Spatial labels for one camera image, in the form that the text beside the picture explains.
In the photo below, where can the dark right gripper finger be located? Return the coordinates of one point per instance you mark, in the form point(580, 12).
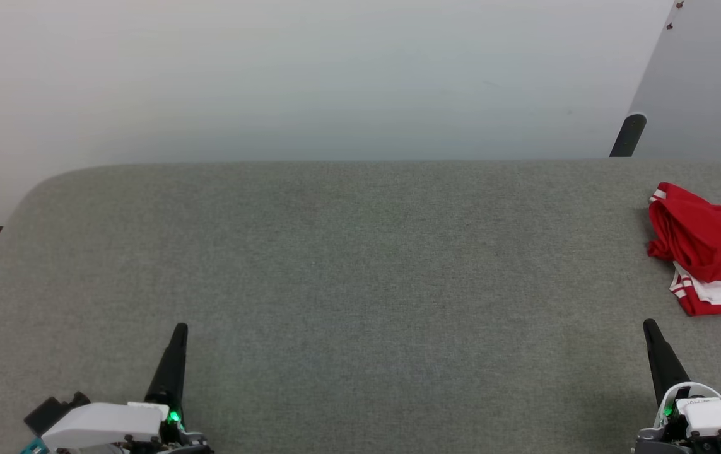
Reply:
point(664, 366)

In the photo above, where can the red white basketball jersey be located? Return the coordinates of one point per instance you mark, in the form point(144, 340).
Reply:
point(707, 239)

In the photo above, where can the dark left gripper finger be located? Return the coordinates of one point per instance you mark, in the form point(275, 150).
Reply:
point(171, 372)

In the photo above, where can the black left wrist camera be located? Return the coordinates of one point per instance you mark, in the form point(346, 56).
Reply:
point(51, 410)

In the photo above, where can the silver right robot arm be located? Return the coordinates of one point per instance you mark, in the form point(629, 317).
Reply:
point(653, 441)

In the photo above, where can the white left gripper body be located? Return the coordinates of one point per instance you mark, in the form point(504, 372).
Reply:
point(101, 422)

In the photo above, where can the dark grey wall post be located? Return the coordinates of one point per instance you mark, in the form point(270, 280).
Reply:
point(629, 135)

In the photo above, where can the small brown wall hooks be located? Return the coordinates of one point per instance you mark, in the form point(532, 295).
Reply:
point(675, 9)

